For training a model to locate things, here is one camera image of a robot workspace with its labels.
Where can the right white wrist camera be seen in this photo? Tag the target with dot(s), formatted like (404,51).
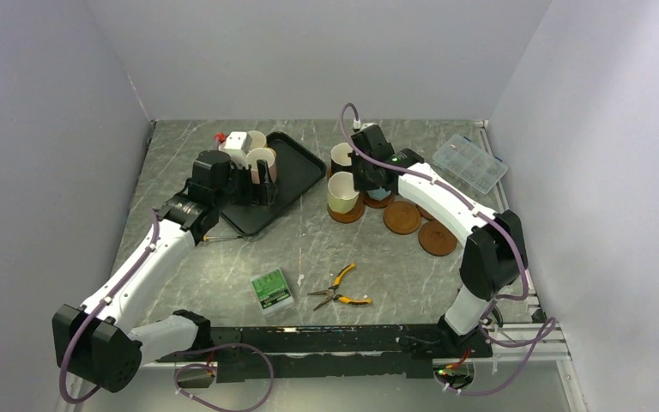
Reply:
(366,125)

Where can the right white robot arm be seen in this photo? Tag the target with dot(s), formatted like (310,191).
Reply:
(494,264)

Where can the green screw bit box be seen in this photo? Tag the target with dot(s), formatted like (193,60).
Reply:
(273,292)

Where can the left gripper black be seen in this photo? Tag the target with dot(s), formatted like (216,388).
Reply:
(261,194)

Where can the yellow mug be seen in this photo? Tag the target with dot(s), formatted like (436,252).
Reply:
(258,139)

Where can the black plastic tray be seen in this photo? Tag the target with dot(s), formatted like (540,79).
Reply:
(298,171)

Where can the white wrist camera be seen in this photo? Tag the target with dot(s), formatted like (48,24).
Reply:
(366,125)
(236,144)

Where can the black yellow screwdriver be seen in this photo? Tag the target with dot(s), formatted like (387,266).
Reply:
(209,238)

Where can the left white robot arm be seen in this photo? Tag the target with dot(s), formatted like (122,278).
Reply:
(99,340)

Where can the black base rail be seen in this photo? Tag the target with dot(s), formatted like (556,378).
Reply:
(410,350)

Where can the blue mug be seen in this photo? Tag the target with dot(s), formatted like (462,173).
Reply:
(389,190)

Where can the brown wooden coaster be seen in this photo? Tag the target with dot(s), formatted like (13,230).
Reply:
(435,239)
(425,214)
(402,217)
(353,215)
(377,204)

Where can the black mug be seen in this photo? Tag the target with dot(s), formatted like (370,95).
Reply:
(340,158)

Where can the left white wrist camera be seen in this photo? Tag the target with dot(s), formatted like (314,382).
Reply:
(236,144)

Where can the clear plastic organizer box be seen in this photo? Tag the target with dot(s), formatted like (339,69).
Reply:
(469,162)

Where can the green mug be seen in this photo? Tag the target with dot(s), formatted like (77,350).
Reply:
(341,195)

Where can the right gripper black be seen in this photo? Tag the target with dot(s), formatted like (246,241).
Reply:
(358,182)

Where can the black handled cutters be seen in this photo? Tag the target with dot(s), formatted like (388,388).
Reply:
(492,315)

